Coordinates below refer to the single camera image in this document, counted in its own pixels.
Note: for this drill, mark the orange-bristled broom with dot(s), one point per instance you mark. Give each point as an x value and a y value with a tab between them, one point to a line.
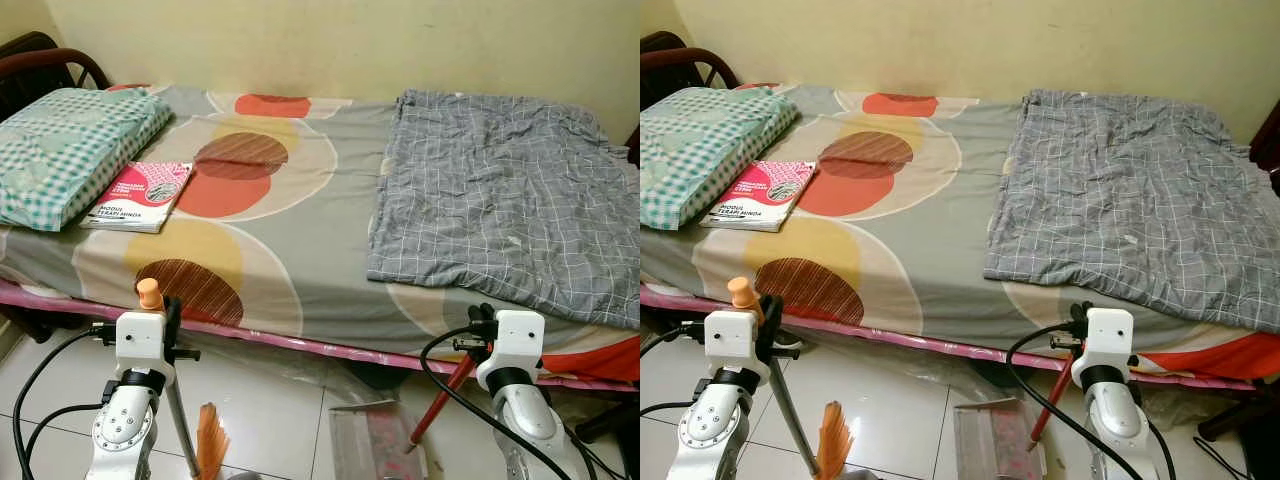
741	293
150	295

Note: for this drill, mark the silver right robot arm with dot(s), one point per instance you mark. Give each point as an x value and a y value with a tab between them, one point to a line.
1115	420
530	420

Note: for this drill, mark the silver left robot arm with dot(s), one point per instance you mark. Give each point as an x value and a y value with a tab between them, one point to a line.
125	425
708	430

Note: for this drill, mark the grey checked blanket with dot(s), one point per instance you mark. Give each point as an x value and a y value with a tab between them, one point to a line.
1130	200
500	200

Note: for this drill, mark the pink and white book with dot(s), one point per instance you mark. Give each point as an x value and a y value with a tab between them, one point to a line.
755	198
135	200

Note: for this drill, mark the dark bed leg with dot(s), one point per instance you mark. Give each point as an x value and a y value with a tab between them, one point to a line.
610	420
1245	425

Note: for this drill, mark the grey circle-patterned bed mattress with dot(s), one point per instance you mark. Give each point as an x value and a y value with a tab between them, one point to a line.
330	230
930	250

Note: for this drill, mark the green checked pillow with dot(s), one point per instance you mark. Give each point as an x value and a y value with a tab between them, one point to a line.
60	150
700	150

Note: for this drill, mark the dark wooden footboard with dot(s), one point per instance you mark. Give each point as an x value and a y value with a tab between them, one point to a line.
633	145
1266	140

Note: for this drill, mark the dark wooden headboard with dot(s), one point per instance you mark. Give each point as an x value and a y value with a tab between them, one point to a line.
45	65
680	62

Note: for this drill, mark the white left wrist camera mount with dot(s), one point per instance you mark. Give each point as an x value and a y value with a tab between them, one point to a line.
140	340
730	340

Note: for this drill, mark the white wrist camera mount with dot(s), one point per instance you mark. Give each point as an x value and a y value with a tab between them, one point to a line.
520	340
1110	338
140	340
730	340

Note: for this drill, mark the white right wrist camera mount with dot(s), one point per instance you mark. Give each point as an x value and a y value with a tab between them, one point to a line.
1110	338
520	340

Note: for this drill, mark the pink bed frame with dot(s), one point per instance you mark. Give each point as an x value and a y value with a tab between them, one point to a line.
900	338
300	342

